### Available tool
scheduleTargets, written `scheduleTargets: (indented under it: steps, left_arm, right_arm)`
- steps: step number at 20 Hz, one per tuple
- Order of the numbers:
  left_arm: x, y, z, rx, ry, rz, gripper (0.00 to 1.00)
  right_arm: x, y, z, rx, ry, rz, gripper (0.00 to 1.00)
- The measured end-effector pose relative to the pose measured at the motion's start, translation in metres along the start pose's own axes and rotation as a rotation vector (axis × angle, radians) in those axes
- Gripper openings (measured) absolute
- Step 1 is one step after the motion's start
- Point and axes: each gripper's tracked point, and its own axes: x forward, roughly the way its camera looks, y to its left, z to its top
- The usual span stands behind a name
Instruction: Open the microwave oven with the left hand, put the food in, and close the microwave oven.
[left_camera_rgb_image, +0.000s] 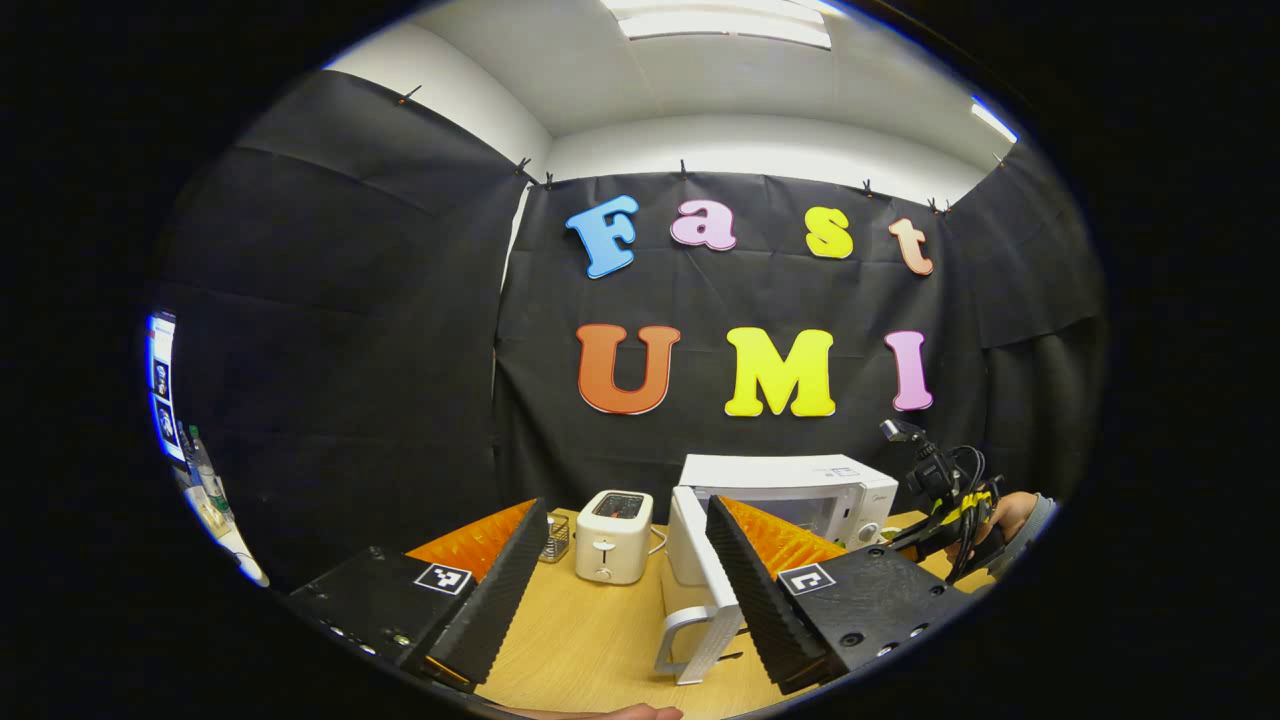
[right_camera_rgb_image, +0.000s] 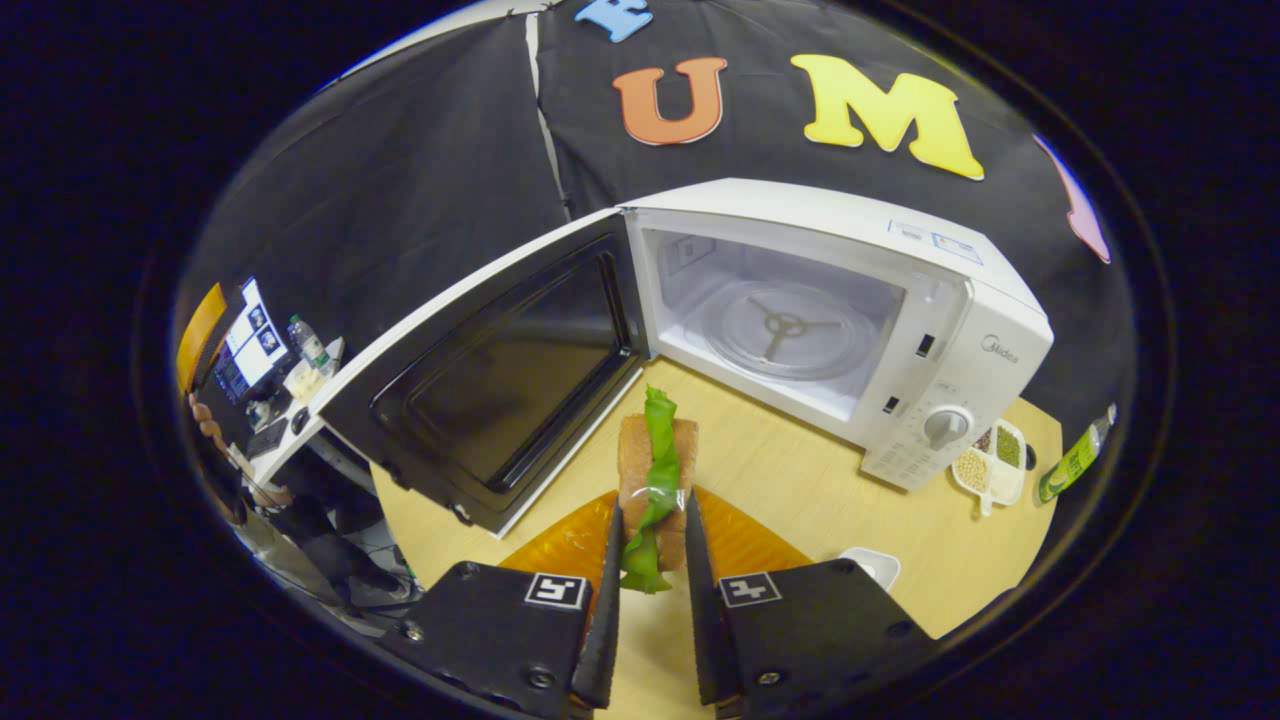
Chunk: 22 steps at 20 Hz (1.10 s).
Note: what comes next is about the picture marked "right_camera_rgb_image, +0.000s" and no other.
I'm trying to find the white microwave oven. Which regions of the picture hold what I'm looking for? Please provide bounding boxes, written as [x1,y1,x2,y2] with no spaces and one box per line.
[318,178,1056,536]

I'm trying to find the computer monitor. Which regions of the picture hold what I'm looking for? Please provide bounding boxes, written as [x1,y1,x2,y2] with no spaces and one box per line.
[213,278,291,403]

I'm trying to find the green tea bottle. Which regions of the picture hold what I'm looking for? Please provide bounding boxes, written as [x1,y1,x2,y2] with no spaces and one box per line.
[1037,403,1119,505]

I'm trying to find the white rectangular tray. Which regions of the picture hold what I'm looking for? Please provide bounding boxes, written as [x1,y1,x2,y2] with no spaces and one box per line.
[838,547,903,593]

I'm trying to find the glass turntable plate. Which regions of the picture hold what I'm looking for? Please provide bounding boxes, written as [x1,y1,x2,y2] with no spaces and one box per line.
[700,282,881,381]

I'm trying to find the white office desk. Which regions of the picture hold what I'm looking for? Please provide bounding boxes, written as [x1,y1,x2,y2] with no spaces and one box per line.
[250,338,351,486]

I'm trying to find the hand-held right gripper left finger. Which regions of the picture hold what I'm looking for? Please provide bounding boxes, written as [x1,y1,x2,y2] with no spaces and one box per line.
[378,490,626,720]

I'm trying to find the black backdrop cloth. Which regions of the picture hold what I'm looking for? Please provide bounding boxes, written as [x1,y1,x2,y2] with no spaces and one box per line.
[180,0,1141,441]

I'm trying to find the bread and lettuce sandwich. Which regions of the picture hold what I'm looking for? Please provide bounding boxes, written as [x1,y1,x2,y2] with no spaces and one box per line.
[617,385,701,596]

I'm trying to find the white divided bean dish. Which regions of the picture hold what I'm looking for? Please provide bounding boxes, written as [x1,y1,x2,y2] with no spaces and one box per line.
[950,418,1031,518]

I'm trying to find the person's dark clothing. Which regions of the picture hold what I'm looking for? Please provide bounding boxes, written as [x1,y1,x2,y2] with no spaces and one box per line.
[232,450,416,613]

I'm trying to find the clear water bottle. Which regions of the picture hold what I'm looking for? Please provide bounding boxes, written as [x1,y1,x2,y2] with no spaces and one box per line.
[287,314,331,373]

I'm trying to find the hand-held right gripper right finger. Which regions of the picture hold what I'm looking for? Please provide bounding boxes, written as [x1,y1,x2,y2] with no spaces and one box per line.
[683,485,941,720]

